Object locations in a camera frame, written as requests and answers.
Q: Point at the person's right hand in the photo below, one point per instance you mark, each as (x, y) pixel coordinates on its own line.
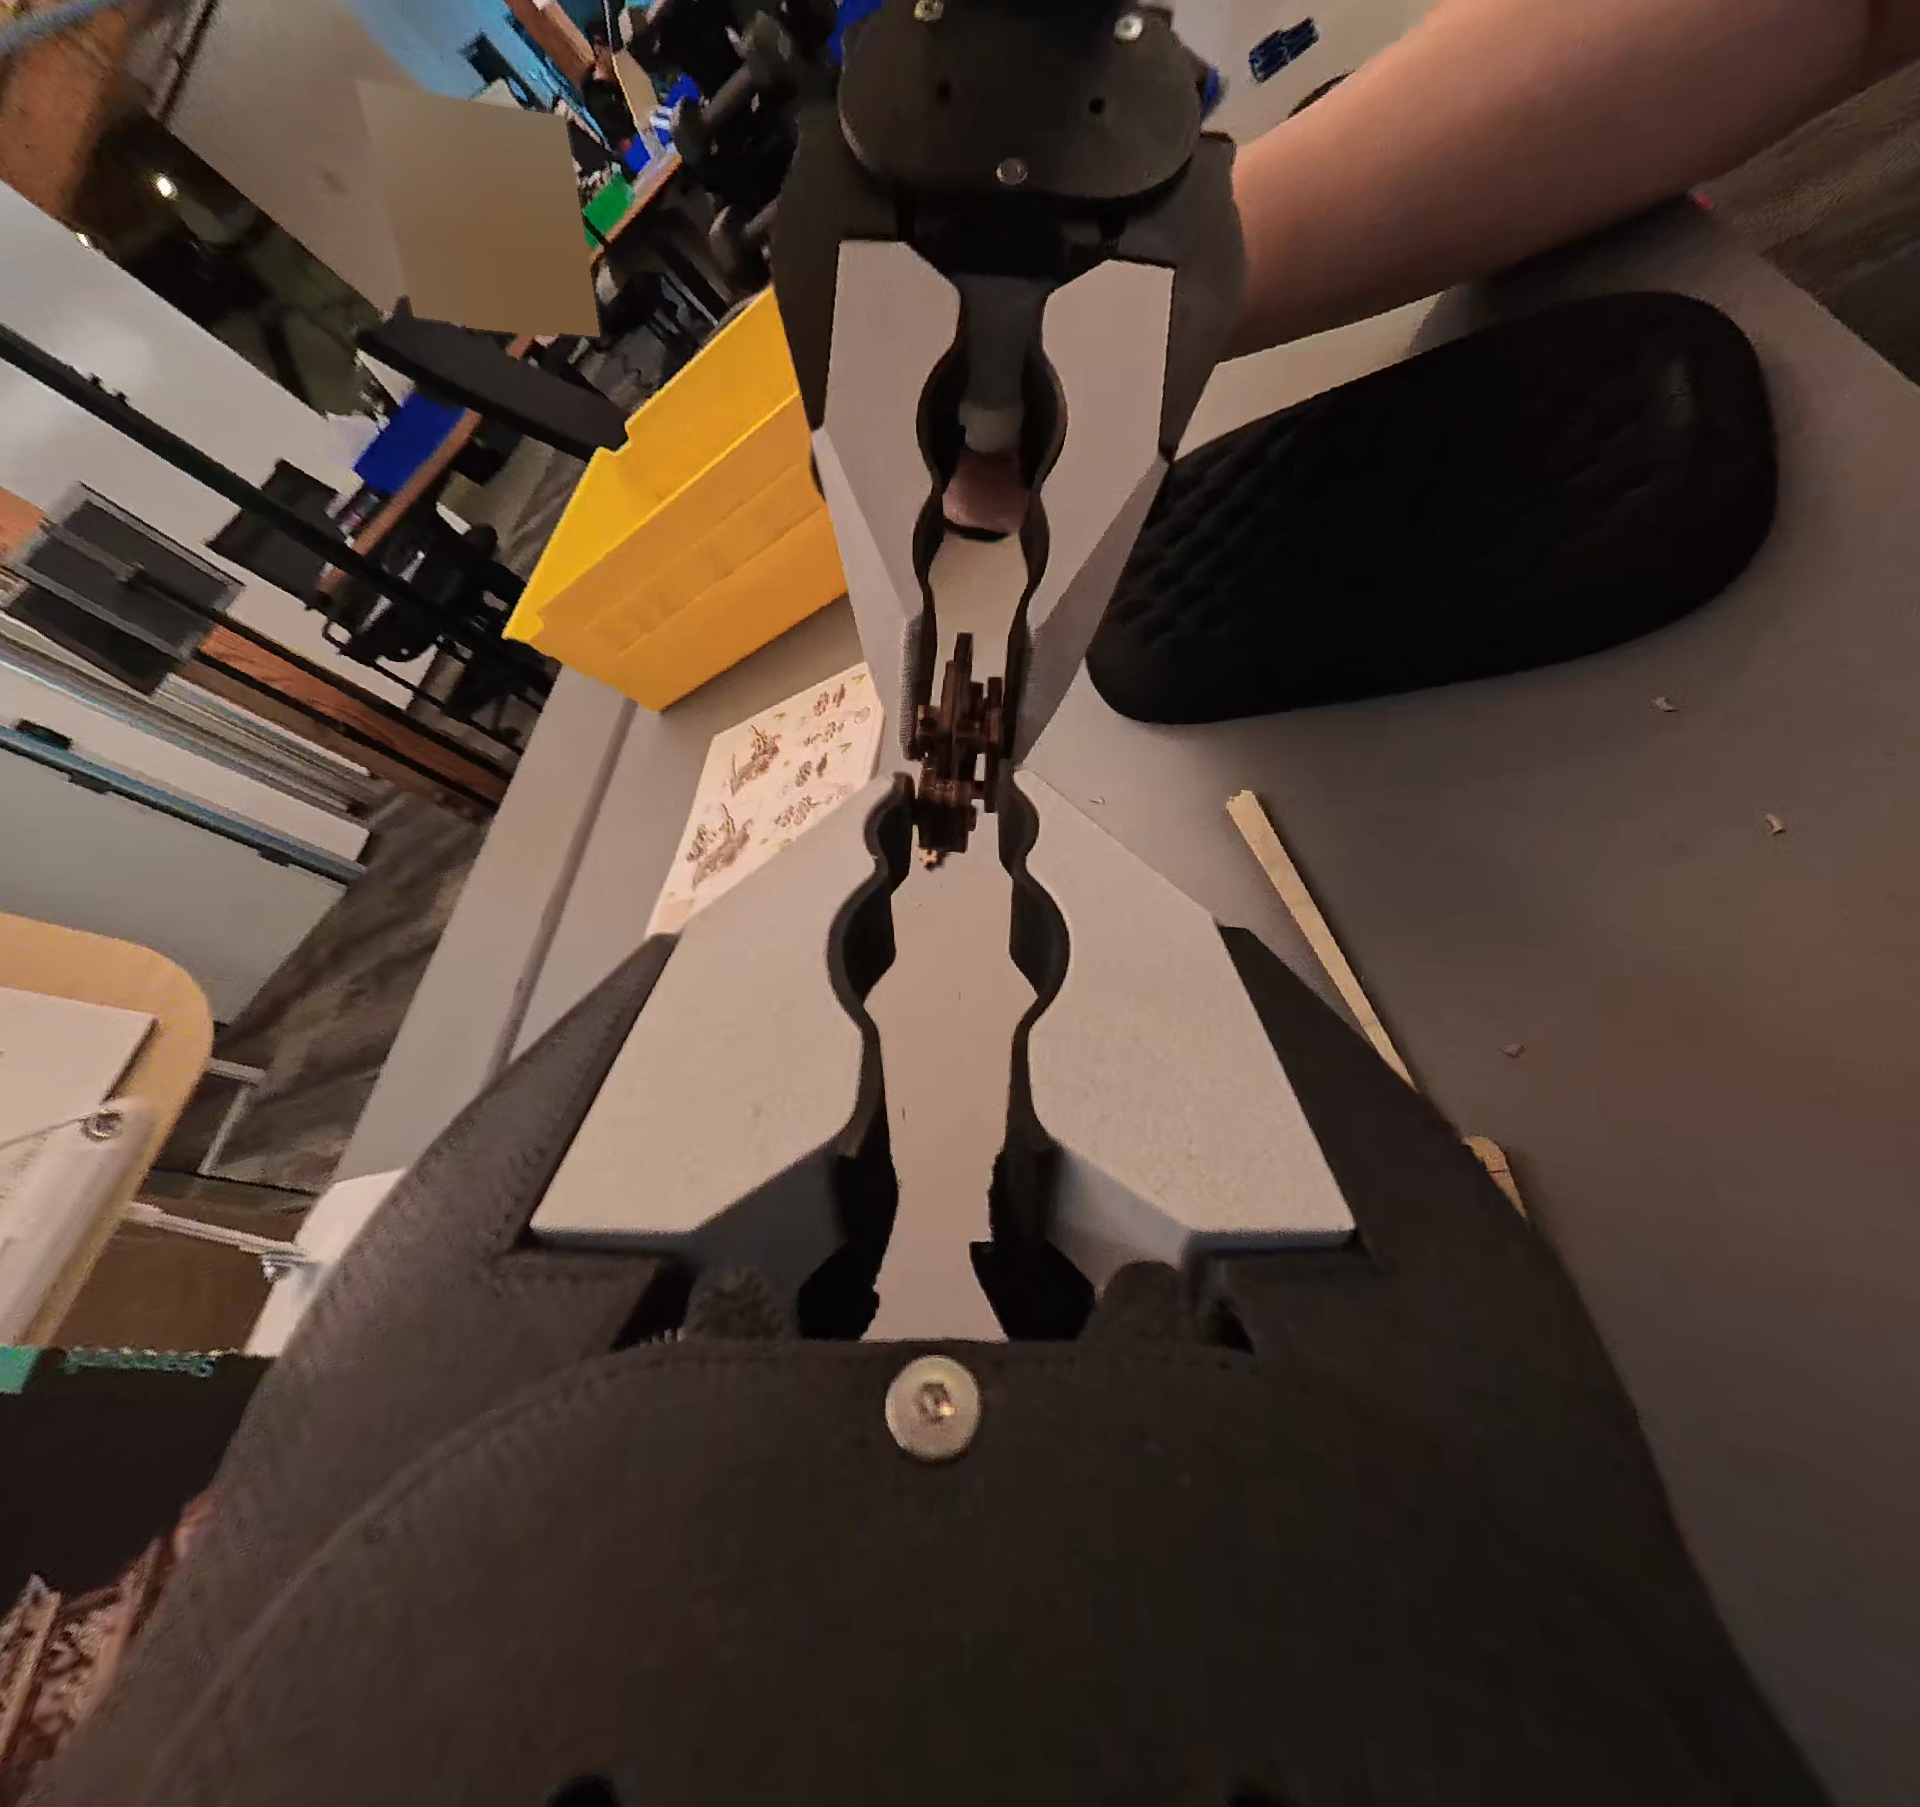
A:
(984, 488)

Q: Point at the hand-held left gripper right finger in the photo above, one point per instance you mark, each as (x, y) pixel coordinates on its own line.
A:
(1186, 1087)

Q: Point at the black model kit box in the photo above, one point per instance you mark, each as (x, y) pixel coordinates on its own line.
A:
(91, 1508)

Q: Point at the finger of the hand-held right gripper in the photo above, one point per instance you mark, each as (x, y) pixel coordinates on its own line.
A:
(1117, 456)
(872, 396)

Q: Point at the black wall box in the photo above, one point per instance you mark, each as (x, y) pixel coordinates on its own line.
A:
(127, 584)

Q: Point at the rack of black dumbbells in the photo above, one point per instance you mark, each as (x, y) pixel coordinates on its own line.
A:
(736, 54)

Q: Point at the pale background table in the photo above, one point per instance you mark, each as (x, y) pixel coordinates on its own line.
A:
(1292, 8)

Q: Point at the laser-cut wooden sheet with gear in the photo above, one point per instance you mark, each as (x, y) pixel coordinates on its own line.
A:
(1497, 1174)

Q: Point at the green storage bin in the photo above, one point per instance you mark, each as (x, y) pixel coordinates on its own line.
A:
(610, 210)

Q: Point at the black quilted pad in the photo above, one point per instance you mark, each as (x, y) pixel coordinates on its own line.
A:
(1425, 533)

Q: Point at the person's right forearm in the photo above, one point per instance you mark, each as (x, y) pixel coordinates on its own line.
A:
(1501, 127)

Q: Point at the white paper sheet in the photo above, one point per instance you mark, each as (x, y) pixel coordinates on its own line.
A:
(60, 1072)

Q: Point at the black office chair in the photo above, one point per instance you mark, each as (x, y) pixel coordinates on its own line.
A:
(390, 606)

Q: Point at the small wooden gear assembly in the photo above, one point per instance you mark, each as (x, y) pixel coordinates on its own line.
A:
(956, 756)

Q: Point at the yellow plastic bin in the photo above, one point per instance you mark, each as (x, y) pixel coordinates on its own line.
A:
(691, 546)

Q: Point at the thin wooden stick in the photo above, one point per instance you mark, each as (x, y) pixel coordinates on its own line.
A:
(1319, 938)

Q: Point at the black flat board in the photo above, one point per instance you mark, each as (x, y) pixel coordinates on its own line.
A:
(494, 382)

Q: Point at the blue storage bin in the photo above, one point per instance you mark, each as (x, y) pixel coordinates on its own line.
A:
(413, 434)

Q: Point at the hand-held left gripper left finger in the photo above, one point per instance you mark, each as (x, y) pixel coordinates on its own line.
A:
(704, 1087)

